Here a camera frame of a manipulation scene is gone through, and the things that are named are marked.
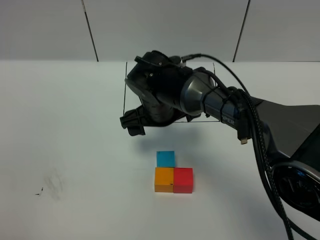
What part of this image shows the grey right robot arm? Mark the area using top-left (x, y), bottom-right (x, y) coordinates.
top-left (120, 50), bottom-right (320, 220)

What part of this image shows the orange cube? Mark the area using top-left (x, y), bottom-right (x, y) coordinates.
top-left (154, 167), bottom-right (174, 193)

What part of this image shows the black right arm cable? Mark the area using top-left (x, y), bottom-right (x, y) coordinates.
top-left (180, 53), bottom-right (318, 240)

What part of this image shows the red cube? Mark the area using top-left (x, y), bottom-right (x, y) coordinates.
top-left (173, 167), bottom-right (194, 194)

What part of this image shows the blue cube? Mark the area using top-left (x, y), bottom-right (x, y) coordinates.
top-left (156, 151), bottom-right (176, 168)

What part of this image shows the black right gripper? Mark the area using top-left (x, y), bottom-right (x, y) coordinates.
top-left (120, 50), bottom-right (193, 136)

